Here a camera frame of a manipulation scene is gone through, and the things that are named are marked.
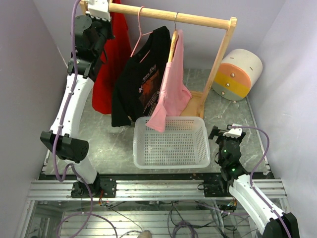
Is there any red t shirt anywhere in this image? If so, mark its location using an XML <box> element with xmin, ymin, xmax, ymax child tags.
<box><xmin>92</xmin><ymin>12</ymin><xmax>131</xmax><ymax>115</ymax></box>

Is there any pink wire hanger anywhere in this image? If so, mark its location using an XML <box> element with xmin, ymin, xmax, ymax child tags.
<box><xmin>130</xmin><ymin>6</ymin><xmax>153</xmax><ymax>57</ymax></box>

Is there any black printed t shirt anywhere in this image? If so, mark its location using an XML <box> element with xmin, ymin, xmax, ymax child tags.
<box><xmin>111</xmin><ymin>26</ymin><xmax>171</xmax><ymax>127</ymax></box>

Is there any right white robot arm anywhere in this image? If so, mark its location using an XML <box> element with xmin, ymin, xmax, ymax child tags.
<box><xmin>209</xmin><ymin>124</ymin><xmax>300</xmax><ymax>238</ymax></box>

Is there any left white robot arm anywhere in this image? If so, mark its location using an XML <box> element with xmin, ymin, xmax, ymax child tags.
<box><xmin>40</xmin><ymin>15</ymin><xmax>114</xmax><ymax>197</ymax></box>

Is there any pink t shirt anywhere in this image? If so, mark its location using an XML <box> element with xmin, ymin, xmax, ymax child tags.
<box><xmin>146</xmin><ymin>29</ymin><xmax>192</xmax><ymax>132</ymax></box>

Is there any wooden hanger metal hook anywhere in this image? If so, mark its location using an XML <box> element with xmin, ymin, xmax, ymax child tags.
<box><xmin>168</xmin><ymin>12</ymin><xmax>178</xmax><ymax>62</ymax></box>

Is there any wooden clothes rack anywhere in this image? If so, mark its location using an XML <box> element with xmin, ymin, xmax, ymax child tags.
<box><xmin>80</xmin><ymin>0</ymin><xmax>237</xmax><ymax>118</ymax></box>

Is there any white plastic basket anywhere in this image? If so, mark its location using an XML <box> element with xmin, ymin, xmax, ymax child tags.
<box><xmin>133</xmin><ymin>117</ymin><xmax>211</xmax><ymax>169</ymax></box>

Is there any round pastel drawer cabinet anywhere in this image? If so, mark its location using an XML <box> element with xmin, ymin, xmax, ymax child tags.
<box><xmin>212</xmin><ymin>49</ymin><xmax>263</xmax><ymax>101</ymax></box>

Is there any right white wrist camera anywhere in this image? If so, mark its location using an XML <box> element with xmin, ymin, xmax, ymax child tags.
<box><xmin>223</xmin><ymin>123</ymin><xmax>242</xmax><ymax>138</ymax></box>

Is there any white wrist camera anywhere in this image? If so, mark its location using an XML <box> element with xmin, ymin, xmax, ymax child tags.
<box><xmin>223</xmin><ymin>123</ymin><xmax>242</xmax><ymax>138</ymax></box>
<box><xmin>88</xmin><ymin>0</ymin><xmax>111</xmax><ymax>21</ymax></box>

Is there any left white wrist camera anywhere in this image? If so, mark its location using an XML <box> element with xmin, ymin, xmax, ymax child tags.
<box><xmin>88</xmin><ymin>0</ymin><xmax>111</xmax><ymax>21</ymax></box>

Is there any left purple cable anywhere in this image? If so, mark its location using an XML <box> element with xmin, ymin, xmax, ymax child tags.
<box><xmin>53</xmin><ymin>0</ymin><xmax>118</xmax><ymax>238</ymax></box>

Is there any aluminium mounting rail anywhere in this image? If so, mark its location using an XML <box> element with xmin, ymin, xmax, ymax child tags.
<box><xmin>27</xmin><ymin>179</ymin><xmax>288</xmax><ymax>201</ymax></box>

